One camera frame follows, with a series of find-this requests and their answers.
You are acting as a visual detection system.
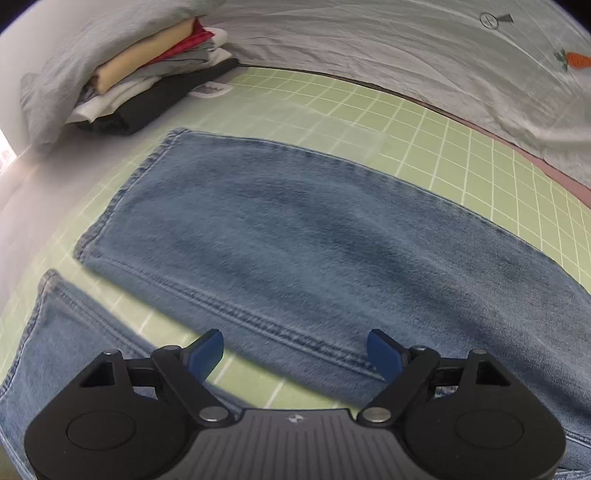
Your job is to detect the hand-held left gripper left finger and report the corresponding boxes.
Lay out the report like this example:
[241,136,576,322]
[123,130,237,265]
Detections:
[79,329,233,424]

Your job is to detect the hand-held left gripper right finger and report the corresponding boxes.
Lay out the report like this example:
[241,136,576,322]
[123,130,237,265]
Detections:
[358,330,512,424]

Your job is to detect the blue denim jeans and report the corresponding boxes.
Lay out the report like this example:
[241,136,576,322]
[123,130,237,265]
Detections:
[0,127,591,480]

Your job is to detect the stack of folded clothes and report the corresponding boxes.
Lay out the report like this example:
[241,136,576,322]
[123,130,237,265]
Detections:
[65,16,241,137]

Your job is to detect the pink board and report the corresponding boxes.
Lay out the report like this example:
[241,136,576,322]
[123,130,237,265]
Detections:
[480,127,591,206]

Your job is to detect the grey carrot printed sheet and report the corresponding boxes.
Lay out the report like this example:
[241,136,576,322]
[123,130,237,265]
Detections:
[198,0,591,204]

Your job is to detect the light grey cloth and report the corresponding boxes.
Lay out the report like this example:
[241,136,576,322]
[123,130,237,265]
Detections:
[18,0,227,148]

